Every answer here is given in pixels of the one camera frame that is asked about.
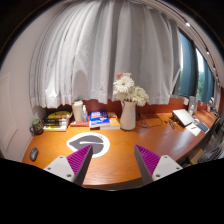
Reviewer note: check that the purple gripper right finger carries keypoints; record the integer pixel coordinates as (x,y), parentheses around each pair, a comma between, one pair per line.
(152,166)

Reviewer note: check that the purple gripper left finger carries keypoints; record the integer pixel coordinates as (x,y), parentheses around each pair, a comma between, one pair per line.
(73,167)

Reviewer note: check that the round white grey mouse pad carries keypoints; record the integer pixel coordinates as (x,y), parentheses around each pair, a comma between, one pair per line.
(99,143)

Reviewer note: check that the grey computer mouse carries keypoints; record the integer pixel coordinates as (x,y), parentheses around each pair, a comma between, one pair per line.
(33,154)

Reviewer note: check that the stack of yellow black books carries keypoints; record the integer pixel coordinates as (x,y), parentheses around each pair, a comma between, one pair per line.
(57,121)

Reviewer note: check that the small clear bottle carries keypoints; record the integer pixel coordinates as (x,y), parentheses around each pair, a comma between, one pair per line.
(84,114)

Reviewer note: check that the white paper sheet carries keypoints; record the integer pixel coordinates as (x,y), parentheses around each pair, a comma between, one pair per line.
(193,129)

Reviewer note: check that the silver laptop on stand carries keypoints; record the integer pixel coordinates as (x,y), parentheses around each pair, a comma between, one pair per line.
(183,116)

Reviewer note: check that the black office chair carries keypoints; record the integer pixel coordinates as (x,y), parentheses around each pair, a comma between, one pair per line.
(212,155)

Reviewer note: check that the white ceramic vase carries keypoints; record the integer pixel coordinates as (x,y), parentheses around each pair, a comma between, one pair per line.
(128,116)

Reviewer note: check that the orange book under blue book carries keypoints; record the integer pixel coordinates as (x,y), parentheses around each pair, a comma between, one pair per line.
(114,122)

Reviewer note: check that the white tissue roll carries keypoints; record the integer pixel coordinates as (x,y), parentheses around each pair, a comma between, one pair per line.
(77,110)

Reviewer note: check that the dark smartphone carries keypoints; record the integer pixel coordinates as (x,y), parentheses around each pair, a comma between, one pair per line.
(203,127)

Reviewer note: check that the white and pink flowers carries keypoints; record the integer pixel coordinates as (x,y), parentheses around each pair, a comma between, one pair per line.
(124,89)

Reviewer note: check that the white curtain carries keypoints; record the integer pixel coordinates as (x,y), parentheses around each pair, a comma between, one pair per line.
(88,43)

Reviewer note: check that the dark teal curtain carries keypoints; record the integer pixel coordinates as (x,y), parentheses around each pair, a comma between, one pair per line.
(195,78)

